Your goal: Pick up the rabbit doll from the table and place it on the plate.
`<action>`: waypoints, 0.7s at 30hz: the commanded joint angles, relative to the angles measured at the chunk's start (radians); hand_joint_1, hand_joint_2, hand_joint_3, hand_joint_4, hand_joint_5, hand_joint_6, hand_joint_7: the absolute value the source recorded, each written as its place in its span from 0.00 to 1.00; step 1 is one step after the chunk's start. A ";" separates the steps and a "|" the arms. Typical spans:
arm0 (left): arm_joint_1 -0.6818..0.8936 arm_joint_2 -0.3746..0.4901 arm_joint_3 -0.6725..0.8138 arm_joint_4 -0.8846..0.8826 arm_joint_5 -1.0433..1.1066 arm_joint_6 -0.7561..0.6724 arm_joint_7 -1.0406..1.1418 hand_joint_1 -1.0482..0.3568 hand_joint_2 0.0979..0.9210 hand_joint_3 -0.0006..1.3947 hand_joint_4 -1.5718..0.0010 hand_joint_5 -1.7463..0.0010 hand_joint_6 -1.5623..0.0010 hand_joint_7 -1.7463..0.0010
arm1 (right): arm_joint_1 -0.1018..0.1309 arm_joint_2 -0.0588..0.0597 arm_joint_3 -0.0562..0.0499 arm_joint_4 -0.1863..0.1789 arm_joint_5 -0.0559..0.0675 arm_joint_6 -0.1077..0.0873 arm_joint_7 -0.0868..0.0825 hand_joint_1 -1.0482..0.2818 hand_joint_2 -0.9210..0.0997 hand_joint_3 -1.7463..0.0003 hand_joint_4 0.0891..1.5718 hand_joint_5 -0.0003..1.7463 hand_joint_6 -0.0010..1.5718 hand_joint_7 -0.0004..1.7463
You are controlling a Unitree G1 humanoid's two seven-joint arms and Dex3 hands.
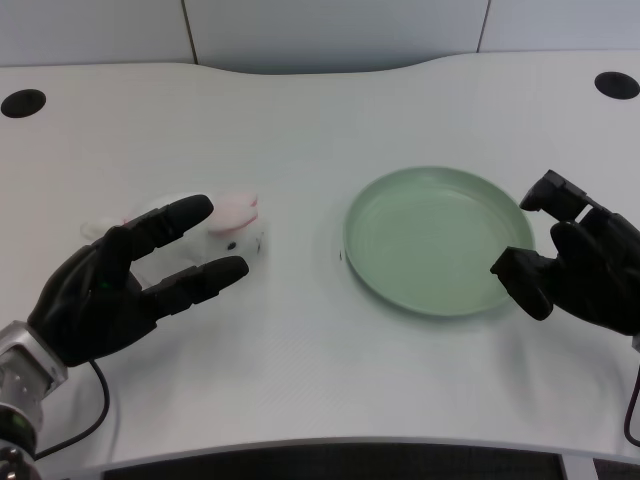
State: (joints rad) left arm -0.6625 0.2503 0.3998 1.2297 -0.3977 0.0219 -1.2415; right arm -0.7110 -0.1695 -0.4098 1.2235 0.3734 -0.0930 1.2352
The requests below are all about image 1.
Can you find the black round table grommet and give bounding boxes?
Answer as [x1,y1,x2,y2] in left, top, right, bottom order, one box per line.
[0,89,47,119]
[594,71,640,101]

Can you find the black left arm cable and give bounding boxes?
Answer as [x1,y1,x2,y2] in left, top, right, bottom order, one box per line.
[33,357,111,458]

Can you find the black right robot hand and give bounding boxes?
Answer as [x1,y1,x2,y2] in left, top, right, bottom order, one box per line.
[490,169,640,340]

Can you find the dark right arm cable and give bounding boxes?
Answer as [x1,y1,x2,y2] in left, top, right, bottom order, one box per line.
[621,363,640,445]

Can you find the light green round plate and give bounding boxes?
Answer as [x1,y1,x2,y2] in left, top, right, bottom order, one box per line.
[342,166,536,319]

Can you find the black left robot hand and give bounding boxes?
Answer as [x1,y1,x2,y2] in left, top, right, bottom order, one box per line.
[26,194,251,368]

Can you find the white rabbit doll pink ears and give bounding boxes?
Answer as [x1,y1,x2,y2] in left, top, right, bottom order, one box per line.
[80,189,273,290]

